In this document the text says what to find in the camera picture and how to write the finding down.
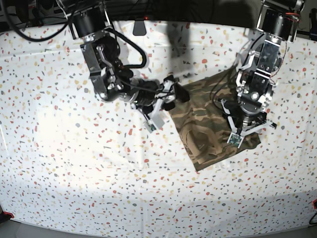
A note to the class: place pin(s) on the orange clamp left corner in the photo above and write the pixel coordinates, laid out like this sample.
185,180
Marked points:
9,214

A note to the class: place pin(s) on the orange clamp corner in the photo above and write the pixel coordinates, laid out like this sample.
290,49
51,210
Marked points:
9,214
315,204

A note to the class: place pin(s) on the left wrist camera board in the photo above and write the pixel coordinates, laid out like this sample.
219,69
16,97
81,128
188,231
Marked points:
235,140

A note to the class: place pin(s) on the terrazzo pattern table cloth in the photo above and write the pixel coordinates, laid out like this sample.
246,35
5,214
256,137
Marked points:
71,162

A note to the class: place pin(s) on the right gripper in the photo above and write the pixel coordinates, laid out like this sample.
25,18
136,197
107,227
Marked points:
150,96

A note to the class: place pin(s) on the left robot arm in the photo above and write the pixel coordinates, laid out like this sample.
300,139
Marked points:
277,22

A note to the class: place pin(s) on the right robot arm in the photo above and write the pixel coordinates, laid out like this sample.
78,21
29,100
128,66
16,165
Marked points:
112,79

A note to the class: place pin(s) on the camouflage T-shirt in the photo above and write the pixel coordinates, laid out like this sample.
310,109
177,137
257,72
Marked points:
202,127

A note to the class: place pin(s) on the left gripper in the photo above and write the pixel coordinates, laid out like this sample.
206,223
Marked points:
243,120

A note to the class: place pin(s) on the orange clamp right corner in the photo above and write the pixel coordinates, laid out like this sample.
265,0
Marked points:
315,204

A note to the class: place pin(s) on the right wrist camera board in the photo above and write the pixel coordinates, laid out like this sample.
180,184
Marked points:
150,127

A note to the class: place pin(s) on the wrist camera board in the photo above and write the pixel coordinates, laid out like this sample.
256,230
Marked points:
235,140
150,127

